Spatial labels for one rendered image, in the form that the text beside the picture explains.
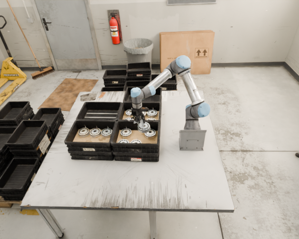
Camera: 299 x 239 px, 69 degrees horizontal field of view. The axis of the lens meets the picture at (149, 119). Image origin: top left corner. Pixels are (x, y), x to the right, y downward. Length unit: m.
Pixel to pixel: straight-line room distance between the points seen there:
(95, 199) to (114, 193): 0.15
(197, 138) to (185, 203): 0.56
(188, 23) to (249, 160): 2.82
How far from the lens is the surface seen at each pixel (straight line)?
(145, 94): 1.66
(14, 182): 2.83
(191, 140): 1.97
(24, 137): 2.95
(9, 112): 3.51
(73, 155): 2.08
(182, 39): 4.58
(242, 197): 2.72
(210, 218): 2.52
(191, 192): 1.80
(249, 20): 4.93
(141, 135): 2.01
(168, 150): 2.05
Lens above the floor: 2.21
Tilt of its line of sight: 39 degrees down
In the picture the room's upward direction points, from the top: 3 degrees counter-clockwise
